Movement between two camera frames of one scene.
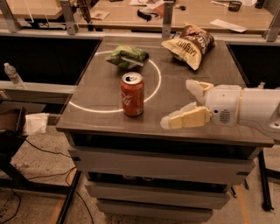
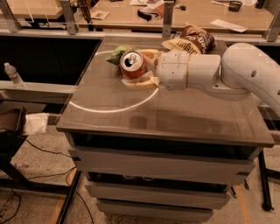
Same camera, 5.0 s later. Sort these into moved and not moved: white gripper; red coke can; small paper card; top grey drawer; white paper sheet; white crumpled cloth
Moved: white gripper; red coke can
Not moved: top grey drawer; small paper card; white crumpled cloth; white paper sheet
